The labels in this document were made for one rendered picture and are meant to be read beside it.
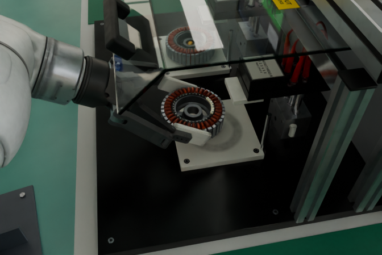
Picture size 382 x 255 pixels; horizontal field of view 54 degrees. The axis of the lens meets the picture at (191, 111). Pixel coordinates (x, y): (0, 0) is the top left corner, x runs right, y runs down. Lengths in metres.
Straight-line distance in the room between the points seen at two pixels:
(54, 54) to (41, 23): 2.07
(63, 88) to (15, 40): 0.09
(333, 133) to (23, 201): 1.36
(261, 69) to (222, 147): 0.16
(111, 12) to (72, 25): 2.04
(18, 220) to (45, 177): 0.21
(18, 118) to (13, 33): 0.17
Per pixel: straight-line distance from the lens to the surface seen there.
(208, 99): 0.67
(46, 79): 0.55
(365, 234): 0.69
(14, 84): 0.42
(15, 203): 1.66
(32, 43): 0.54
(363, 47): 0.43
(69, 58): 0.55
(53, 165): 1.73
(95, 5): 1.16
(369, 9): 0.43
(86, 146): 0.76
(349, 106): 0.44
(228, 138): 0.70
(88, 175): 0.71
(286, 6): 0.51
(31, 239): 1.55
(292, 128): 0.70
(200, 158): 0.67
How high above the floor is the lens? 1.31
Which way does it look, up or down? 46 degrees down
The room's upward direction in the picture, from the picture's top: straight up
